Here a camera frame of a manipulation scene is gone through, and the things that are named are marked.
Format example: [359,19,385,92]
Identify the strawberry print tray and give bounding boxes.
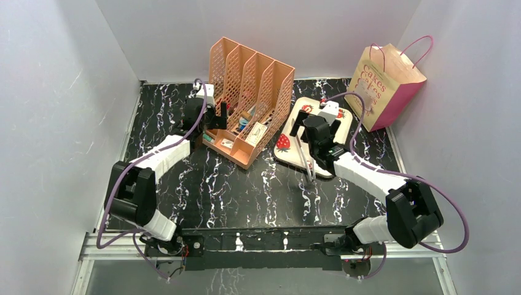
[273,97,353,179]

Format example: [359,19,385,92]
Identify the metal tongs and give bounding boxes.
[290,129,316,183]

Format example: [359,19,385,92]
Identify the orange plastic file organizer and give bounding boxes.
[203,37,295,170]

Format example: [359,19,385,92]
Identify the paper cake bag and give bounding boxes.
[345,43,427,132]

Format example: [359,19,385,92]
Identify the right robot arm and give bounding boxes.
[290,111,444,254]

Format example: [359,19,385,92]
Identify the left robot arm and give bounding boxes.
[104,98,227,256]

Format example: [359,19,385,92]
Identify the small white card box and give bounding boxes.
[221,138,233,149]

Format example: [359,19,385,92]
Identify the blue tape dispenser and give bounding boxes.
[237,113,253,132]

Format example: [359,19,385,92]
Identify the white label box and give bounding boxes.
[246,122,268,146]

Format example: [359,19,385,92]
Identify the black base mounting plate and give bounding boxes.
[145,226,374,271]

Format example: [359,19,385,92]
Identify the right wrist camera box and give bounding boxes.
[318,100,339,125]

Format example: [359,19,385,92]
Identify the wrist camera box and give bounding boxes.
[318,100,339,125]
[193,82,215,106]

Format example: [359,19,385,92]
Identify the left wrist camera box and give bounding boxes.
[193,82,215,106]

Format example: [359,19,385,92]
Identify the aluminium frame rail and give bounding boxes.
[72,233,457,294]

